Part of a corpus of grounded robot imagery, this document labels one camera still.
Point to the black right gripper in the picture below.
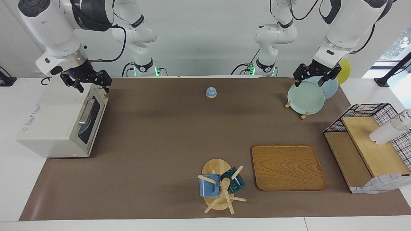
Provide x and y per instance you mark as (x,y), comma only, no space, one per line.
(82,72)

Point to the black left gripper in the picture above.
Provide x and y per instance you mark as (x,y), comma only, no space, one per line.
(318,70)

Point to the light blue plate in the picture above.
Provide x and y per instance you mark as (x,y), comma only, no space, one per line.
(86,128)

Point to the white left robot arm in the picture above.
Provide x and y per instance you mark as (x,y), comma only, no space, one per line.
(343,29)

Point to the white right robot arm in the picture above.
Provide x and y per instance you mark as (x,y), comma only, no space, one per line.
(54,29)

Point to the white toaster oven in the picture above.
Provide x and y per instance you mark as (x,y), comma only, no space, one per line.
(54,118)

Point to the pale blue plate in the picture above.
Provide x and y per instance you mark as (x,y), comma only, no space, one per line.
(331,88)

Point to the mint green plate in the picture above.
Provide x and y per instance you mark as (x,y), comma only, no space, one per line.
(305,98)

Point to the yellow plate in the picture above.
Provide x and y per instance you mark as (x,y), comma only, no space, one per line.
(345,70)

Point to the wooden plate rack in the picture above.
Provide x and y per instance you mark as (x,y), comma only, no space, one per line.
(287,105)

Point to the brown table mat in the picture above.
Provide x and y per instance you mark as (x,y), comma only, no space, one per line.
(154,134)

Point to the window with greenery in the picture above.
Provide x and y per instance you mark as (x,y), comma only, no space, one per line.
(398,45)

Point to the white cup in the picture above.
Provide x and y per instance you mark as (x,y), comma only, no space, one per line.
(383,133)

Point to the wooden serving tray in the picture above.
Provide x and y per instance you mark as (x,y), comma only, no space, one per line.
(287,166)

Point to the wooden stepped shelf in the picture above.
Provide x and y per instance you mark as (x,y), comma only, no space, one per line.
(375,150)

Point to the clear glass cup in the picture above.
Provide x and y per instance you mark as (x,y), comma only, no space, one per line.
(406,116)

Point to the small blue knob lid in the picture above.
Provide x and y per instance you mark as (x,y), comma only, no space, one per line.
(211,93)

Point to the white patterned cloth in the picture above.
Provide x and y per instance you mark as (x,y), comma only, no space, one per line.
(380,184)

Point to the wooden mug tree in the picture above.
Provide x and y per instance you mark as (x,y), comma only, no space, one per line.
(216,165)

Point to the dark green mug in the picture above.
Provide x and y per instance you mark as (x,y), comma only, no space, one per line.
(237,183)

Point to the blue mug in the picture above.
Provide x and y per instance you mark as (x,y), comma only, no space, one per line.
(208,189)

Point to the white wall socket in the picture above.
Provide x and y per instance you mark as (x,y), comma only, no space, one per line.
(38,74)

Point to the black clamp mount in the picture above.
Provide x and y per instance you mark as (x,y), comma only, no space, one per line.
(6,81)

